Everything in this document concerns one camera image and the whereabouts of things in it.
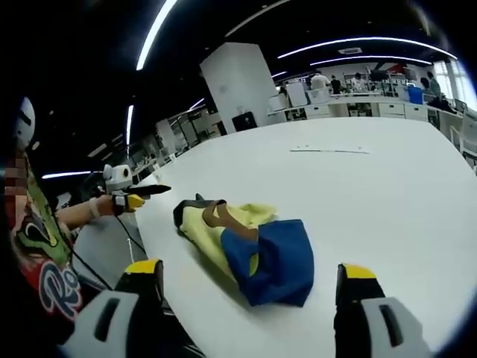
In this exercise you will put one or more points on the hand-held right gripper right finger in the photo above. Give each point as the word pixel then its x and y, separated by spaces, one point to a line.
pixel 376 328

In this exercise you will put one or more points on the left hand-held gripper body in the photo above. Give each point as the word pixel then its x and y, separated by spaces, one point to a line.
pixel 118 176

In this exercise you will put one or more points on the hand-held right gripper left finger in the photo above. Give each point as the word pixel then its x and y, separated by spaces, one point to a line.
pixel 112 320

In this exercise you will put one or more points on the yellow and blue tote bag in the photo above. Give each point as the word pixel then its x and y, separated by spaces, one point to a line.
pixel 261 257

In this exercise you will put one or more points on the white wristband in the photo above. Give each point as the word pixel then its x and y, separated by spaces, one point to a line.
pixel 94 207

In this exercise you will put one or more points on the short ceiling light strip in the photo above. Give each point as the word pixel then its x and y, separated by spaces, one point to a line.
pixel 67 174
pixel 129 123

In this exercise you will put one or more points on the person's printed shirt torso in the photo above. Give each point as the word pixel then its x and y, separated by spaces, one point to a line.
pixel 41 261

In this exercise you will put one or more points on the black bin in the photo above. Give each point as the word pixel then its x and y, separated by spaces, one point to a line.
pixel 244 121

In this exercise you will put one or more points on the white square pillar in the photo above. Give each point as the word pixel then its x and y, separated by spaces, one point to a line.
pixel 238 82

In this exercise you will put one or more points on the long curved ceiling light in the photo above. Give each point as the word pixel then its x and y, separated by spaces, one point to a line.
pixel 154 33

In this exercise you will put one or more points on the white chair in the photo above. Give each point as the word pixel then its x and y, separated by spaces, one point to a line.
pixel 466 130

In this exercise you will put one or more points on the white drawer cabinet row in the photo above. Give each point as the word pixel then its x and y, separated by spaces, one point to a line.
pixel 391 110

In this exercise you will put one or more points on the blue box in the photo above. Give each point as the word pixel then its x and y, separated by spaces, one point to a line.
pixel 415 94

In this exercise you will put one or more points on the long ceiling light strip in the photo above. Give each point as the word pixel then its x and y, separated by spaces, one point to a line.
pixel 372 58
pixel 365 40

